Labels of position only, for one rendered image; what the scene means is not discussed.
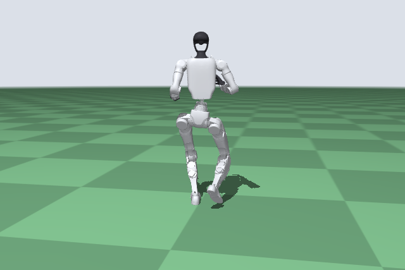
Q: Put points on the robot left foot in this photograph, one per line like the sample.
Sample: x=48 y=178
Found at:
x=195 y=199

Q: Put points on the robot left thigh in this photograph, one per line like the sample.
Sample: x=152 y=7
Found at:
x=186 y=134

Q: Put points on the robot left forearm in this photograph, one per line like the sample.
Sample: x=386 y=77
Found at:
x=173 y=96

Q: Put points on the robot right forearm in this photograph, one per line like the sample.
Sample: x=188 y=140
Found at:
x=224 y=88

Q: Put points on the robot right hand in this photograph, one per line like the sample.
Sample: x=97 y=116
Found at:
x=219 y=81

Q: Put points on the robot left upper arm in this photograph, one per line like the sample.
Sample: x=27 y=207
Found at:
x=181 y=66

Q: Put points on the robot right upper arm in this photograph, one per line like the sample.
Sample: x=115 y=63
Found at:
x=227 y=75

